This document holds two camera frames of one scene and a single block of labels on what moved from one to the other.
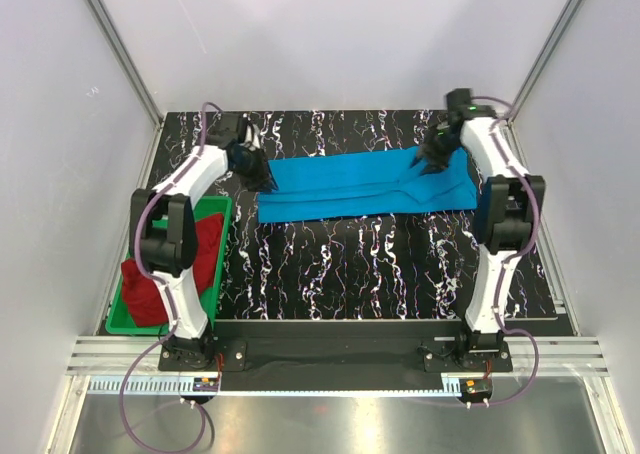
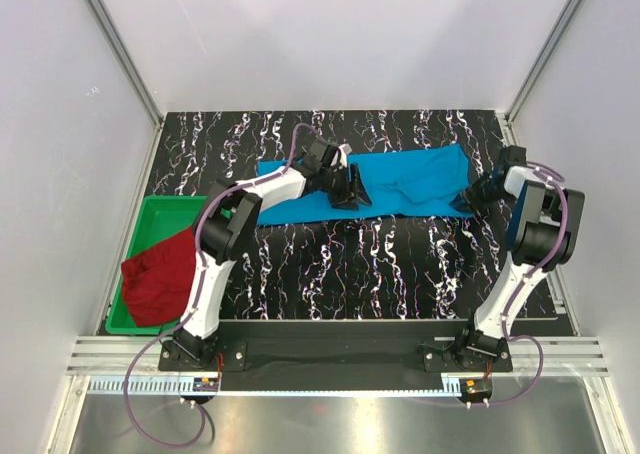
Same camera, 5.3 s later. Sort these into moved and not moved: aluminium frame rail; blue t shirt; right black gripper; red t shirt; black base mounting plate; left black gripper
Moved: right black gripper; left black gripper
Not moved: black base mounting plate; blue t shirt; aluminium frame rail; red t shirt
